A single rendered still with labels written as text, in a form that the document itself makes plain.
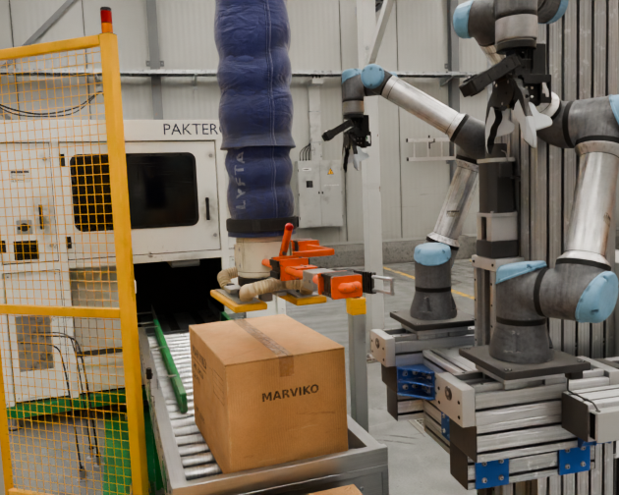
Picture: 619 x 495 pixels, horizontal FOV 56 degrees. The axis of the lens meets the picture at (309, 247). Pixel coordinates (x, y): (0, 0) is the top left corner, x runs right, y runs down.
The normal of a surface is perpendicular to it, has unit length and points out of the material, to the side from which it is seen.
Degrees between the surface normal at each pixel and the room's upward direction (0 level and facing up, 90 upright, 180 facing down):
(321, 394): 90
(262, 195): 74
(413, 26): 90
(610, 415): 90
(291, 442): 90
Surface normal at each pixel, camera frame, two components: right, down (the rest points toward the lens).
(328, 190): 0.23, 0.08
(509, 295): -0.73, 0.10
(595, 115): -0.69, -0.26
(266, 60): 0.29, -0.20
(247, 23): -0.14, -0.07
